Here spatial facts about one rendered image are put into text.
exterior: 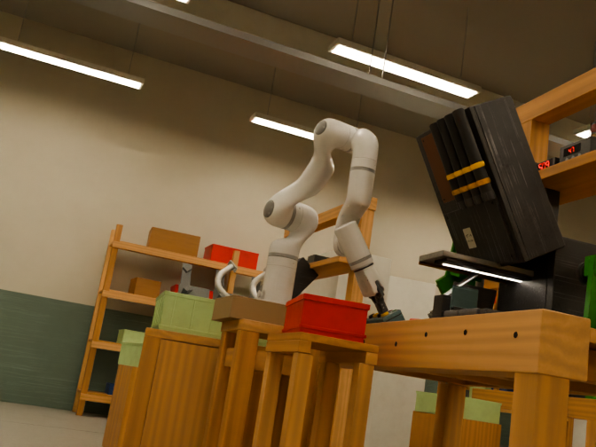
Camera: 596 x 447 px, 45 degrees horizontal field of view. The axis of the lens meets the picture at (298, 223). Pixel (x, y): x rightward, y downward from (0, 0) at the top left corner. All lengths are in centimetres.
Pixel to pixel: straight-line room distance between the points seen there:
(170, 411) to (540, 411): 176
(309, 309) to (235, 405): 57
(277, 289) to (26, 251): 668
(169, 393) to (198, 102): 720
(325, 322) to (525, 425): 72
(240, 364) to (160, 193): 703
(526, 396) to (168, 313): 181
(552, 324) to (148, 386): 183
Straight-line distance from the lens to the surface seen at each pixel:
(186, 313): 320
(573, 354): 183
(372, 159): 258
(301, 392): 219
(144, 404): 313
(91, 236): 932
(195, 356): 312
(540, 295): 247
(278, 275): 279
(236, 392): 264
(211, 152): 984
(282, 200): 281
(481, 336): 198
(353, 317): 225
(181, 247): 895
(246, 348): 264
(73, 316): 921
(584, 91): 293
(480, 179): 232
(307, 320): 222
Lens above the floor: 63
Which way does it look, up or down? 13 degrees up
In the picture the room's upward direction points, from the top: 9 degrees clockwise
